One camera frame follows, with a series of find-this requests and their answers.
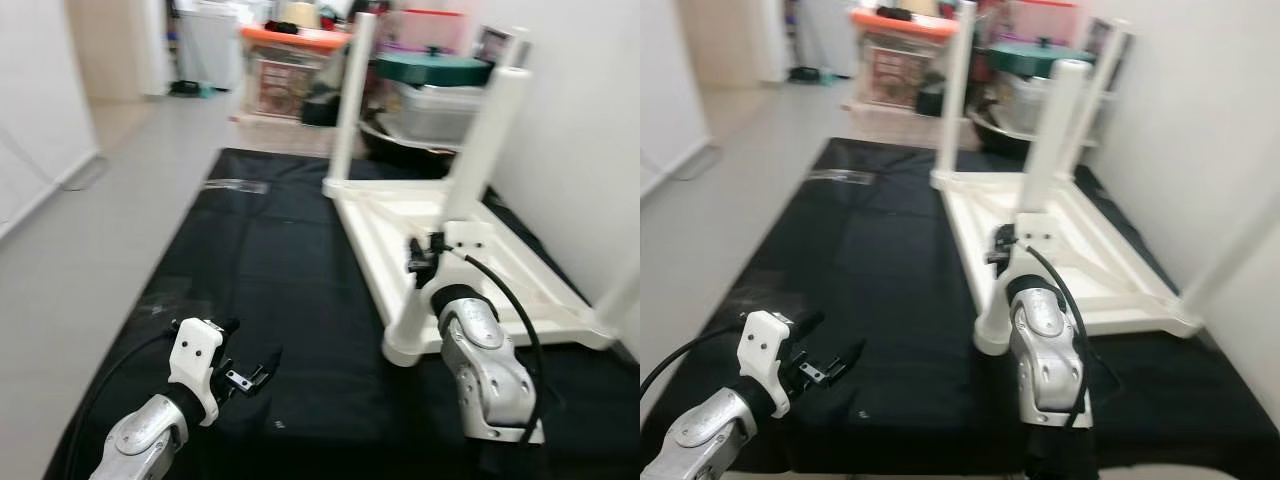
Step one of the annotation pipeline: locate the dark printed carton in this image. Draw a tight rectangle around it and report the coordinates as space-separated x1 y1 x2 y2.
475 25 517 68
1085 18 1128 63

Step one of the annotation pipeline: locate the clear plastic container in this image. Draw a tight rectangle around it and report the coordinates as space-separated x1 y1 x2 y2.
385 80 493 147
1000 70 1056 137

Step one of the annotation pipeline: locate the orange lid storage box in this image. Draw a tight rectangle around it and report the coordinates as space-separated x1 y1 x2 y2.
850 8 957 107
240 25 353 121

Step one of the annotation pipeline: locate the white plastic table top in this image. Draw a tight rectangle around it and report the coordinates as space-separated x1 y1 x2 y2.
322 175 623 353
930 165 1207 343

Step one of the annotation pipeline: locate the white appliance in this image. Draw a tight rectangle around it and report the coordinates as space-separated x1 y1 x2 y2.
180 0 243 91
800 0 853 77

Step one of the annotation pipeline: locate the clear box red rim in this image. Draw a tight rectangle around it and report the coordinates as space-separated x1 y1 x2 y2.
1005 0 1083 46
395 8 468 56

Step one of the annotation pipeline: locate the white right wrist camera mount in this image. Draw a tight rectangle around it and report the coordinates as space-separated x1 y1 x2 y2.
440 220 498 293
1012 213 1063 283

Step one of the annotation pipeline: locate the black tablecloth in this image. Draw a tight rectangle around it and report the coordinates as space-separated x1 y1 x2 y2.
45 148 641 480
640 138 1280 477

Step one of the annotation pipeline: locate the green pot lid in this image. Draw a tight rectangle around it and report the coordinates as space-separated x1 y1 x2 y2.
985 40 1097 77
375 46 496 89

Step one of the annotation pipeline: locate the black plastic bag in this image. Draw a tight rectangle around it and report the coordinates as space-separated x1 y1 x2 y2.
915 60 951 117
300 60 348 129

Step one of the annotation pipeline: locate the beige cloth covered bench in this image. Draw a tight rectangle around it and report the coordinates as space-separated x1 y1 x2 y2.
845 100 941 147
232 110 337 157

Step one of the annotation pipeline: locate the black wok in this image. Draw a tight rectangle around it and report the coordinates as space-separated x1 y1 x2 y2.
358 115 463 173
965 105 1037 163

